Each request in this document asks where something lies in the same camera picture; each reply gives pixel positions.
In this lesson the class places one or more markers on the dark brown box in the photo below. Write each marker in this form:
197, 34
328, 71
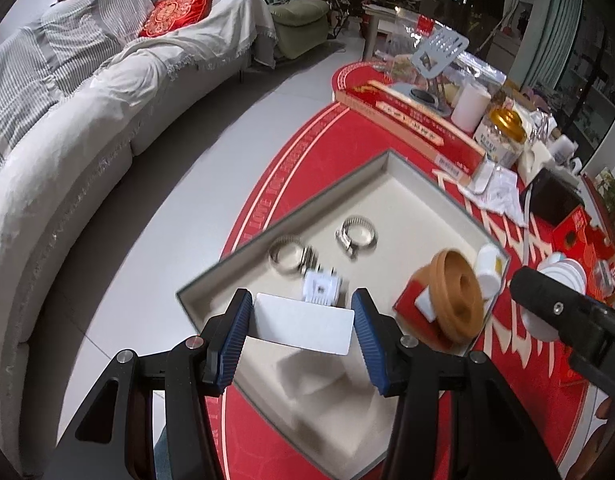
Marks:
557, 195

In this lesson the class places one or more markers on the clear zip bag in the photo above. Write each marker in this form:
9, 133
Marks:
477, 67

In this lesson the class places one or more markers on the small white box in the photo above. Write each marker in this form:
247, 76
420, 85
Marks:
302, 327

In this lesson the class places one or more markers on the white pill bottle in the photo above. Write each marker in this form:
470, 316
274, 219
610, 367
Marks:
489, 280

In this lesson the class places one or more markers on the clear jar with gold lid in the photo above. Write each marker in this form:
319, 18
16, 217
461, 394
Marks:
502, 142

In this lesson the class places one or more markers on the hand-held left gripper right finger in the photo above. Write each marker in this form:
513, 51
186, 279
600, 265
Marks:
372, 345

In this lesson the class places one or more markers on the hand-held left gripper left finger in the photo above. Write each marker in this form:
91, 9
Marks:
235, 342

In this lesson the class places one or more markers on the red cardboard packaging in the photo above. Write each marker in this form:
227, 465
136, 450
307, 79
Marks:
587, 240

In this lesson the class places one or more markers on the small red box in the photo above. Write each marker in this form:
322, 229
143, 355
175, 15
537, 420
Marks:
412, 305

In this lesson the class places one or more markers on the long red gift box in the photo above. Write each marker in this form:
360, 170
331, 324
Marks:
412, 122

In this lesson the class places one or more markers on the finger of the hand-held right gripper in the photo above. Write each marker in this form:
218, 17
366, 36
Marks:
537, 290

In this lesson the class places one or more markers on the cork spool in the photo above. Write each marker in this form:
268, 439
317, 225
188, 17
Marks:
455, 295

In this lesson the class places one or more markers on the grey shallow cardboard box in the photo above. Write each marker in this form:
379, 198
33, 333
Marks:
412, 200

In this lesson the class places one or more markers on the red patterned pillow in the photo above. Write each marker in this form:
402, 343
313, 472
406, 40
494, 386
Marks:
180, 10

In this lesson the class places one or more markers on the grey striped blanket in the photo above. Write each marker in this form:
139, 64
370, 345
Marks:
47, 60

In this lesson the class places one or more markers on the grey phone stand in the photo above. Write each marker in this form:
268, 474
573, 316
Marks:
437, 55

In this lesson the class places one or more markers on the white paper roll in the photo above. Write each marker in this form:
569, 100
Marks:
470, 105

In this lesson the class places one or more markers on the white charger plug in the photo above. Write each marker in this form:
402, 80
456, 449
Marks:
320, 287

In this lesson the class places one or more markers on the green armchair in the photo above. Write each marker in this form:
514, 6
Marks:
297, 15

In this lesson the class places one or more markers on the white holder block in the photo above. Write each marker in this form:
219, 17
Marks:
537, 152

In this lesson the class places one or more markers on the small white bottle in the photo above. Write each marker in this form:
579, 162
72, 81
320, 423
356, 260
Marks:
562, 147

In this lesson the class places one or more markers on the white tape roll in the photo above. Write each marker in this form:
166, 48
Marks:
562, 272

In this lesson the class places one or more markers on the white curved sofa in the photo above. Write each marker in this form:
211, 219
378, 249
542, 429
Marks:
62, 160

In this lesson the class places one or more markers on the crumpled white paper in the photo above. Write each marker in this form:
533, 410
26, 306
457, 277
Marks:
495, 185

